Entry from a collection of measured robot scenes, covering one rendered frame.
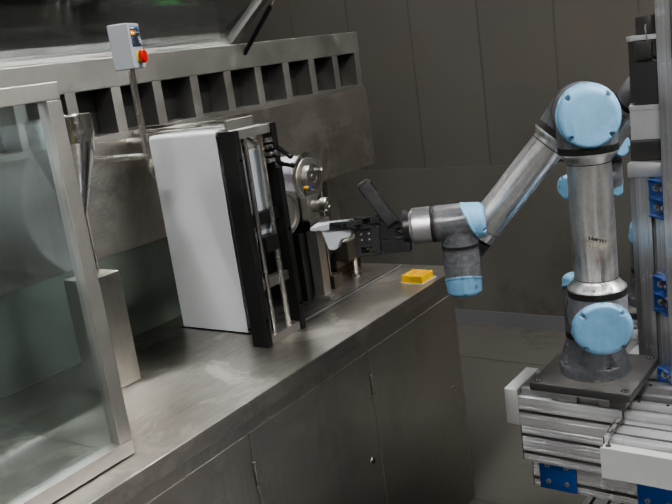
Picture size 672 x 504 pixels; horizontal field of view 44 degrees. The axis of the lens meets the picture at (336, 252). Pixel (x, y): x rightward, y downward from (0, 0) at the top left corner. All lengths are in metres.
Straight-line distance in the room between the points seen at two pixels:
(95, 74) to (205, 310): 0.69
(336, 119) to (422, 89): 1.56
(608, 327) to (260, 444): 0.78
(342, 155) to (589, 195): 1.60
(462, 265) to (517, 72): 2.74
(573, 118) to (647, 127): 0.41
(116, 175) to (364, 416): 0.92
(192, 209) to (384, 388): 0.71
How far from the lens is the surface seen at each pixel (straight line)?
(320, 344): 2.03
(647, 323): 2.08
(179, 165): 2.20
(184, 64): 2.52
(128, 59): 1.94
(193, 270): 2.26
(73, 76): 2.25
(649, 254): 2.03
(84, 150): 1.88
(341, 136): 3.12
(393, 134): 4.74
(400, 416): 2.37
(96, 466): 1.60
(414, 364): 2.41
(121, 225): 2.31
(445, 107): 4.55
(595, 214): 1.67
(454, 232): 1.67
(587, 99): 1.62
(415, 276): 2.42
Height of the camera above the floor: 1.58
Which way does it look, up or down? 13 degrees down
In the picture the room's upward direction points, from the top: 8 degrees counter-clockwise
